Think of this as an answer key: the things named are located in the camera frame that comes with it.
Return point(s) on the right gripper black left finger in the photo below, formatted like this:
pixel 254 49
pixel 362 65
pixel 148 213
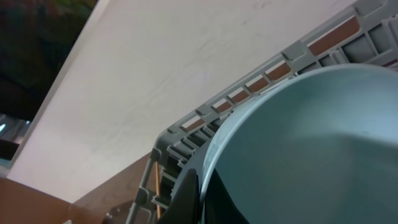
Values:
pixel 184 206

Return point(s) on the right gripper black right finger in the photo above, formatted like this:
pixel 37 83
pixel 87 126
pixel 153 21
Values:
pixel 218 205

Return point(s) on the wooden chopstick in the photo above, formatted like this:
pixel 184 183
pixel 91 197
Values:
pixel 157 188

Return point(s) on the light blue bowl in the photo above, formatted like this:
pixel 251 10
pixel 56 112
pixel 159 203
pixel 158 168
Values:
pixel 319 148

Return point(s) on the grey dishwasher rack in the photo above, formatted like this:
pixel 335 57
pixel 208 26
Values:
pixel 364 32

